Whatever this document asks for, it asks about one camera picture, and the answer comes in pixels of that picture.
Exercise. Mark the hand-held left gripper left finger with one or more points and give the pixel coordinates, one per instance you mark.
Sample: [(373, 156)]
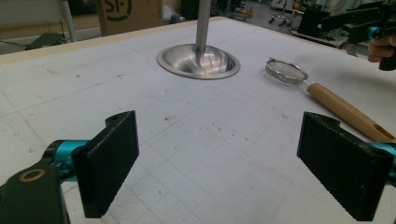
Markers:
[(106, 161)]

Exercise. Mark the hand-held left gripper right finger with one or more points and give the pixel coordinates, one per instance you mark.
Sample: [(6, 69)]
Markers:
[(342, 165)]

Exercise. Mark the black equipment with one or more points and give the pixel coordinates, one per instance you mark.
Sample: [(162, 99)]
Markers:
[(320, 21)]

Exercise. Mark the white pole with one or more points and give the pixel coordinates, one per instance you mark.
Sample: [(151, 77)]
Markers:
[(69, 20)]

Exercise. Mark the brown cardboard box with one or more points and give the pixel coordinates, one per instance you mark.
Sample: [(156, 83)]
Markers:
[(129, 15)]

